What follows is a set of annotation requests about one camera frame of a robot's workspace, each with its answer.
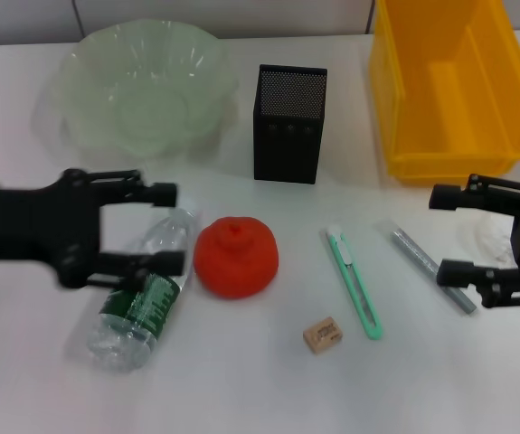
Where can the black mesh pen holder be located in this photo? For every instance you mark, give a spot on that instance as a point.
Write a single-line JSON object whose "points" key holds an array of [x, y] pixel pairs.
{"points": [[286, 144]]}

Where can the grey marker pen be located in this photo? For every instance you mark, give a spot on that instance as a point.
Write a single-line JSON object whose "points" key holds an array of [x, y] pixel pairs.
{"points": [[411, 248]]}

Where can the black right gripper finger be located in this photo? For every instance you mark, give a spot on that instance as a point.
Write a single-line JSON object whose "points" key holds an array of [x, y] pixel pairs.
{"points": [[456, 273], [449, 198]]}

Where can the clear water bottle green label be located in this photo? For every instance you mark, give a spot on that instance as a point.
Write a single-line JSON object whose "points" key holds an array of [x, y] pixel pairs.
{"points": [[151, 312]]}

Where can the mint green utility knife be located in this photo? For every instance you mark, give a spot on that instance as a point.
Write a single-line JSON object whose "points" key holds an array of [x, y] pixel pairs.
{"points": [[354, 285]]}

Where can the pale green glass fruit bowl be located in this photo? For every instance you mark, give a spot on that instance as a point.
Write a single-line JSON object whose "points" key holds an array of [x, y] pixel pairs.
{"points": [[137, 86]]}

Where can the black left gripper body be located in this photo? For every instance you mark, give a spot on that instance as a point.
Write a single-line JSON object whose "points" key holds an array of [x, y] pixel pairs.
{"points": [[29, 226]]}

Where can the small tan eraser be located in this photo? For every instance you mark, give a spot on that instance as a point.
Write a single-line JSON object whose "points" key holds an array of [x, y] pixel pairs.
{"points": [[324, 335]]}

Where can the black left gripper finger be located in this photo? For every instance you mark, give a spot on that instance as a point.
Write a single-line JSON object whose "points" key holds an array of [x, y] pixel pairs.
{"points": [[160, 194], [164, 263]]}

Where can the white paper ball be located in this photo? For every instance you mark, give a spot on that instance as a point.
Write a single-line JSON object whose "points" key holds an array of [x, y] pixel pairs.
{"points": [[490, 237]]}

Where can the red-orange toy orange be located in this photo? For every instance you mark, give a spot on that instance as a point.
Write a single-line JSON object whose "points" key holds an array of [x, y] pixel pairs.
{"points": [[237, 257]]}

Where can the yellow plastic bin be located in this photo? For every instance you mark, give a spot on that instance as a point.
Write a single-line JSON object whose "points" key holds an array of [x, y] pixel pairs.
{"points": [[449, 104]]}

